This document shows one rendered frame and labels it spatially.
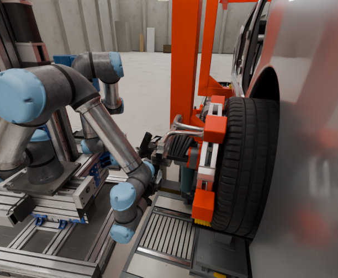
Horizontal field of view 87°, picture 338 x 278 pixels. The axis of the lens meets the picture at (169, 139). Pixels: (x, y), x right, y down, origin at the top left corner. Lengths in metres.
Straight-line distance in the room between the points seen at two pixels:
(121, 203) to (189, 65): 0.99
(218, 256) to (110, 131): 1.05
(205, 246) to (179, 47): 1.31
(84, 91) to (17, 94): 0.17
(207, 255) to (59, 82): 1.21
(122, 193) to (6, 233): 1.32
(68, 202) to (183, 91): 0.97
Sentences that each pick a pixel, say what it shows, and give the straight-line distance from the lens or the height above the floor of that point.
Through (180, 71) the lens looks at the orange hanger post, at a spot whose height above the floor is 1.21.
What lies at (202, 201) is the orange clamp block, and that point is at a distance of 0.70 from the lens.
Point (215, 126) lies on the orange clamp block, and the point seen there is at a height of 1.14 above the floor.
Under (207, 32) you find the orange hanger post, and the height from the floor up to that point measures 1.49.
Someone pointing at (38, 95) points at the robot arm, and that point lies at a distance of 0.51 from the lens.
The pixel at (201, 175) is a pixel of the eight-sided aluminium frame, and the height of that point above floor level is 0.95.
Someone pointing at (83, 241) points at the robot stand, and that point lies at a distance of 1.49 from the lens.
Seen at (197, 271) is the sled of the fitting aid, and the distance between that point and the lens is 1.36.
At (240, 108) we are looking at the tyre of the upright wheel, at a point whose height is 1.17.
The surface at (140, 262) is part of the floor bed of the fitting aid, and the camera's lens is 1.48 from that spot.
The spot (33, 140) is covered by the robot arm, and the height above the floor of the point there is 1.03.
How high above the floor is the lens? 1.40
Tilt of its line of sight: 29 degrees down
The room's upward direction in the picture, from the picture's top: 1 degrees clockwise
